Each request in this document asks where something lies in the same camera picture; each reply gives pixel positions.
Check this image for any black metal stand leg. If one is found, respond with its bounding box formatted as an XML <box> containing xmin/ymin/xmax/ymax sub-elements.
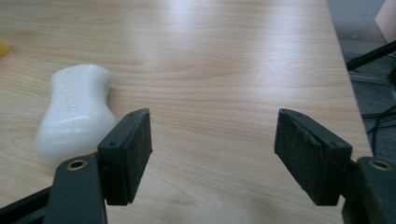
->
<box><xmin>346</xmin><ymin>40</ymin><xmax>396</xmax><ymax>72</ymax></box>

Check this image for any beige furniture panel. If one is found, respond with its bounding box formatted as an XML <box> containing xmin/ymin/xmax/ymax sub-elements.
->
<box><xmin>374</xmin><ymin>0</ymin><xmax>396</xmax><ymax>44</ymax></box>

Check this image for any yellow object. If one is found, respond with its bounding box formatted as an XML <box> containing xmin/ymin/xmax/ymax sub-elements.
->
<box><xmin>0</xmin><ymin>40</ymin><xmax>10</xmax><ymax>59</ymax></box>

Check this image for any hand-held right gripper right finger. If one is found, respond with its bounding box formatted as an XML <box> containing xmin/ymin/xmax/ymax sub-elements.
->
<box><xmin>274</xmin><ymin>107</ymin><xmax>354</xmax><ymax>207</ymax></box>

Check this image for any black cable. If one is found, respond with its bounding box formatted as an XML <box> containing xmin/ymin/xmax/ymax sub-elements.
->
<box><xmin>361</xmin><ymin>104</ymin><xmax>396</xmax><ymax>157</ymax></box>

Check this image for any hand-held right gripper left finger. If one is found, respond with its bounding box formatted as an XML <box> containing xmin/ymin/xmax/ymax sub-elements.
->
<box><xmin>96</xmin><ymin>107</ymin><xmax>154</xmax><ymax>206</ymax></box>

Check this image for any white soap bar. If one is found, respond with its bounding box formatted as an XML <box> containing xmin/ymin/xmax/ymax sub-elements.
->
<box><xmin>35</xmin><ymin>63</ymin><xmax>118</xmax><ymax>165</ymax></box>

